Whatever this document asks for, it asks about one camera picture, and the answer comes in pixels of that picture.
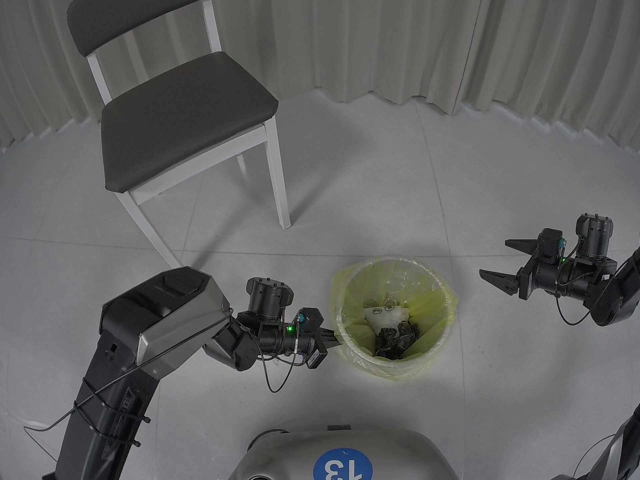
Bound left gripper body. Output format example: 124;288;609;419
261;324;329;370

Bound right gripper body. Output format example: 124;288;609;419
518;254;573;301

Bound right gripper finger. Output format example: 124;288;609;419
505;238;540;256
479;269;522;297

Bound yellow plastic bag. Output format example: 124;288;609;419
330;254;460;381

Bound white printed wrapper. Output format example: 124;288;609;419
362;304;411;337

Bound black plastic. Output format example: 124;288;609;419
374;319;422;360

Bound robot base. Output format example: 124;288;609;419
235;424;461;480

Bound white trash bin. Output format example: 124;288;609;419
339;262;447;370

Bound white curtain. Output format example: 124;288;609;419
0;0;481;151
452;0;640;154

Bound white chair with grey seat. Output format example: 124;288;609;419
66;0;292;270

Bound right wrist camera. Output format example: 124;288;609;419
537;228;566;265

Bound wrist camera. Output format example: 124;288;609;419
537;228;566;265
297;307;326;336

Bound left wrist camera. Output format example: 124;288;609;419
297;307;326;336

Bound black cable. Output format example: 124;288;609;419
22;308;233;466
574;433;618;480

